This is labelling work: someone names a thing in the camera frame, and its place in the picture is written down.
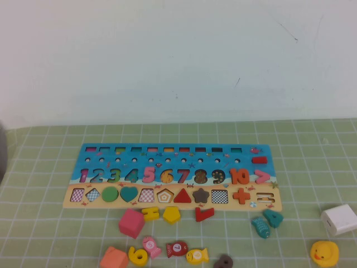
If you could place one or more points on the pink square block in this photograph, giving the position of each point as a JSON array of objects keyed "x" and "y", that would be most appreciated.
[{"x": 131, "y": 223}]

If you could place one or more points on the orange wooden block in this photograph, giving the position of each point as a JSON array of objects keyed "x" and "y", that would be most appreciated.
[{"x": 113, "y": 259}]

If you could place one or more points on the green checked tablecloth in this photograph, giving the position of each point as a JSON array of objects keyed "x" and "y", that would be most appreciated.
[{"x": 306, "y": 167}]

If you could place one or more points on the green circle piece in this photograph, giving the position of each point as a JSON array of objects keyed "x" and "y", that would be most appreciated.
[{"x": 110, "y": 194}]

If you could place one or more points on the red rectangle piece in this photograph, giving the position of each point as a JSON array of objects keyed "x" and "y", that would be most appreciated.
[{"x": 259, "y": 160}]

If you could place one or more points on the yellow pentagon piece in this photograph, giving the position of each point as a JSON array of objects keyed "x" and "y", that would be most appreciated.
[{"x": 170, "y": 215}]

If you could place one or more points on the brown star piece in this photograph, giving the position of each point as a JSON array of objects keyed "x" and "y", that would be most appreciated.
[{"x": 201, "y": 196}]

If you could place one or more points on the red number seven piece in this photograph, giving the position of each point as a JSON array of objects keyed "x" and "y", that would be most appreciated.
[{"x": 201, "y": 216}]

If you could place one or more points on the pink wooden fish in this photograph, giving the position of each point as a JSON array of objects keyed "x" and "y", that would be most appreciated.
[{"x": 151, "y": 246}]

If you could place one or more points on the yellow wooden fish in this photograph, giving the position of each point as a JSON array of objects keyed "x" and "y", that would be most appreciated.
[{"x": 196, "y": 256}]

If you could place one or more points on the blue wooden puzzle board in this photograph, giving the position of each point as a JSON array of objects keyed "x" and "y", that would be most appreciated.
[{"x": 167, "y": 164}]

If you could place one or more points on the brown number eight piece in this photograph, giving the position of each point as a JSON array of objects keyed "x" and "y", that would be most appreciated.
[{"x": 223, "y": 262}]

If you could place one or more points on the teal wooden fish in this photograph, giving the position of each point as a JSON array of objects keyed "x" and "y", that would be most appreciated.
[{"x": 260, "y": 227}]

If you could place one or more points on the teal number four piece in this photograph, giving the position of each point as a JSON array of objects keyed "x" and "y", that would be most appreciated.
[{"x": 273, "y": 218}]

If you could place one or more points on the red wooden fish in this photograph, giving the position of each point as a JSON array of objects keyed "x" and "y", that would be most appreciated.
[{"x": 176, "y": 249}]

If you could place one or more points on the yellow rubber duck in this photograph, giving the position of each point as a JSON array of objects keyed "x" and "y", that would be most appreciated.
[{"x": 325, "y": 252}]

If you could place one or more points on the orange number ten piece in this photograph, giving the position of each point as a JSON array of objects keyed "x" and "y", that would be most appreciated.
[{"x": 240, "y": 176}]

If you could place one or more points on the pink greater-than sign piece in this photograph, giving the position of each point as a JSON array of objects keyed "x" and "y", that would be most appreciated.
[{"x": 260, "y": 177}]

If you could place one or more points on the white charger block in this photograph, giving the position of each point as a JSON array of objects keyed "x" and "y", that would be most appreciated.
[{"x": 338, "y": 220}]

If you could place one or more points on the yellow equals sign piece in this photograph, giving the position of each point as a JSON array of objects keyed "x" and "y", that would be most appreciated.
[{"x": 150, "y": 214}]

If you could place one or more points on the yellow number six piece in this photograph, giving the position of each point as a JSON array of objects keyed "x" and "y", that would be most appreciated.
[{"x": 137, "y": 256}]

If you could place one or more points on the pink number five piece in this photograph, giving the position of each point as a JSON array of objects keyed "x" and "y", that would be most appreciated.
[{"x": 149, "y": 175}]

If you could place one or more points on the orange plus sign piece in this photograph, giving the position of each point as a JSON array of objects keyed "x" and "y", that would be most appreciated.
[{"x": 241, "y": 196}]

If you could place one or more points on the red triangle piece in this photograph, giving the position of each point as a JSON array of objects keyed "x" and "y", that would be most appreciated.
[{"x": 182, "y": 197}]

